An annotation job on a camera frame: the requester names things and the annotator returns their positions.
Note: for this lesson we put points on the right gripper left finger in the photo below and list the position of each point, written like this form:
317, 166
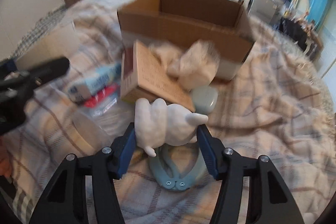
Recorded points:
64, 199

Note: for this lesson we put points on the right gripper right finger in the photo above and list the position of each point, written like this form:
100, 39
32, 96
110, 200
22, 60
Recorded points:
269, 201

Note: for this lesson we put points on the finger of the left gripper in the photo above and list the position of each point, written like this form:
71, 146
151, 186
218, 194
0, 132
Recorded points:
44, 73

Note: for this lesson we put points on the blue white tube box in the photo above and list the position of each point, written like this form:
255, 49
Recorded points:
93, 82

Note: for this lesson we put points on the grey-green hand grip tool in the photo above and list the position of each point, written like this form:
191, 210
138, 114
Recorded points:
167, 174

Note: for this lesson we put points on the tan book-like box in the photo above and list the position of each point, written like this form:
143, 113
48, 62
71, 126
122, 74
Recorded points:
143, 76

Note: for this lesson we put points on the white rabbit figurine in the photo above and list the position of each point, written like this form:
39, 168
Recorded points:
157, 124

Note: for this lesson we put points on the pale green earbuds case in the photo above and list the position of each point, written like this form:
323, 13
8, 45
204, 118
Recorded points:
204, 99

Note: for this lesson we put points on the white cloth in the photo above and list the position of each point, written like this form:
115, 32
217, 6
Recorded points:
195, 67

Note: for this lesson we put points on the large cardboard box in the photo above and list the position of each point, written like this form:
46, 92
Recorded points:
183, 22

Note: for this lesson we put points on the red item in plastic bag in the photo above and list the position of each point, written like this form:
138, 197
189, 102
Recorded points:
102, 101

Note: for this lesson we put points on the plaid beige blanket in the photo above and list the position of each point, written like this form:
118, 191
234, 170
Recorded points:
276, 105

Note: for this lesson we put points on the green checked bed sheet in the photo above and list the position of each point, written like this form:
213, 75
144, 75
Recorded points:
42, 27

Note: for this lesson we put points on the black jacket on chair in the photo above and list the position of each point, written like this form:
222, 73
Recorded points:
294, 31

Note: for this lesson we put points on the silver mini fridge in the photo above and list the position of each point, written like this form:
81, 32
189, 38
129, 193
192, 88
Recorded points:
265, 10

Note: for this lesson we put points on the oval white vanity mirror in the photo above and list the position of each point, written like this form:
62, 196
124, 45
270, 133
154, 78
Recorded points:
300, 6

